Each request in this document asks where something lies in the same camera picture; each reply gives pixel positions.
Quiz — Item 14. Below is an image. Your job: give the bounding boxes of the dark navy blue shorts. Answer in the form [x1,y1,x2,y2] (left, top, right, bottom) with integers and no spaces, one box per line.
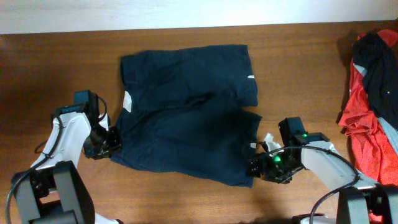
[111,44,261,187]

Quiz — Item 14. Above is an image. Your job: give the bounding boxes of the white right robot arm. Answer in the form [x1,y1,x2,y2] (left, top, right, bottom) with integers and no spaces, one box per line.
[246,117,397,223]

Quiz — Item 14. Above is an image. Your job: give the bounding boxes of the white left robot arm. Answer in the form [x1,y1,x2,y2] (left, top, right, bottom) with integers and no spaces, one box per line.
[5,90,122,224]

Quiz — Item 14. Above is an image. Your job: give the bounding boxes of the red mesh shirt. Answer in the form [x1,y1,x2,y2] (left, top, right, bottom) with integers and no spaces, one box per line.
[338,29,397,185]

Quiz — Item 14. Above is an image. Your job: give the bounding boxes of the light grey garment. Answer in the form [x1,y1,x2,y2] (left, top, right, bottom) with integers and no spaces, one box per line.
[354,63,398,154]

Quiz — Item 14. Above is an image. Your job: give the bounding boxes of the black garment on pile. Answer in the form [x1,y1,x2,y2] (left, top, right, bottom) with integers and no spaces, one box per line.
[353,33,397,128]

